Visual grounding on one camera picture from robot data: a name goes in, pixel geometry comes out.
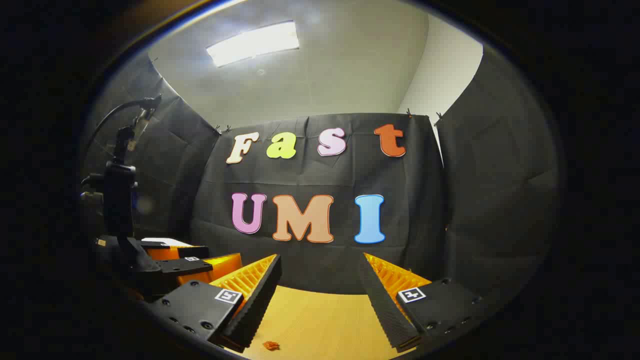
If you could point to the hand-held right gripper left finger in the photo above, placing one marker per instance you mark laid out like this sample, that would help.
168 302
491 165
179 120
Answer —
257 300

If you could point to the wooden desktop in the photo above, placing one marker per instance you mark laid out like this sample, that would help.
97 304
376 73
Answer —
320 320

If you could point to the black backdrop cloth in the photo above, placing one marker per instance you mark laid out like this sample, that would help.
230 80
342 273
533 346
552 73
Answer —
310 170

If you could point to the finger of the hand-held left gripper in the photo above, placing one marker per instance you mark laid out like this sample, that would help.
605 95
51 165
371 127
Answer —
220 267
170 253

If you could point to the rectangular ceiling light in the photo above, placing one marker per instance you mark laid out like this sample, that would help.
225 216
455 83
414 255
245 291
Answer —
252 43

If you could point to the orange paper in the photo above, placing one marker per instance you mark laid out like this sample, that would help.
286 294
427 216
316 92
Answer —
271 345

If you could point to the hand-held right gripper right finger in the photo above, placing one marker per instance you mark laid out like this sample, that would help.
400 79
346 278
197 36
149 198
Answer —
382 305

